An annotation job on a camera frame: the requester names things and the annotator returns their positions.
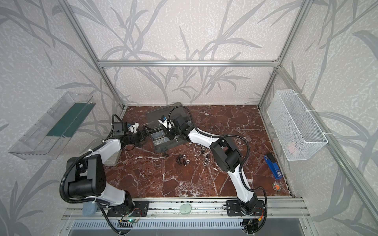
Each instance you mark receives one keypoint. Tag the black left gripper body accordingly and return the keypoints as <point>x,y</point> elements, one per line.
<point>141,134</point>

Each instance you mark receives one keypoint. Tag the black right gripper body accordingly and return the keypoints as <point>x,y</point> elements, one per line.
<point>167,132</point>

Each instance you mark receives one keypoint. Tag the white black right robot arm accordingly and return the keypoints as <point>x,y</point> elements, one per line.
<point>226,155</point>

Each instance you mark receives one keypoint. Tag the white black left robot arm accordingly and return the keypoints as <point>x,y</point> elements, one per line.
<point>85,180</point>

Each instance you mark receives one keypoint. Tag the grey compartment organizer box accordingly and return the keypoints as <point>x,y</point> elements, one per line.
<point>161,141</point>

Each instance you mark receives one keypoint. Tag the black screw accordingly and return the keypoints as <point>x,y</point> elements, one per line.
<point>179,160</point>

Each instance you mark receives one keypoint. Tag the green circuit board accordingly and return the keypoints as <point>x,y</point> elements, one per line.
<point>128,223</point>

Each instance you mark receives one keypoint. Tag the blue stapler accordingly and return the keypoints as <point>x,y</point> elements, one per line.
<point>270,160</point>

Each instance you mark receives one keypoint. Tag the small round orange object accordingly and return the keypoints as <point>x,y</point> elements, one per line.
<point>277,186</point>

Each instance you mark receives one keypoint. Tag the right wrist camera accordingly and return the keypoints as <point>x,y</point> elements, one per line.
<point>165,122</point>

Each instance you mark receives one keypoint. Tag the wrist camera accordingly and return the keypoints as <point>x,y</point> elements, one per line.
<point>165,122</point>
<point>122,128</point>

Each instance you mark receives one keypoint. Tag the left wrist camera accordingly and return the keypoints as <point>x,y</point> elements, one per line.
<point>122,128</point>

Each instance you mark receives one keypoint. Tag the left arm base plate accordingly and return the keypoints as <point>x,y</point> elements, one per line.
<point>139,209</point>

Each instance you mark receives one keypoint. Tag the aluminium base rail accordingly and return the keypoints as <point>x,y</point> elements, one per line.
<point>214,208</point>

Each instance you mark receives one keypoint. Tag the clear plastic wall bin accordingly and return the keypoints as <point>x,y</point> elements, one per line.
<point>49,136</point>

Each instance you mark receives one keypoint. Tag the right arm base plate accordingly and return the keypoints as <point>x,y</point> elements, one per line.
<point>236,208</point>

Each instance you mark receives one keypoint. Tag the aluminium horizontal frame bar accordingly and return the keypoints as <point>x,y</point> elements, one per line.
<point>166,63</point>

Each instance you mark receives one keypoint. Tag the white wire mesh basket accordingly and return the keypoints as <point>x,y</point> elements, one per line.
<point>296,129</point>

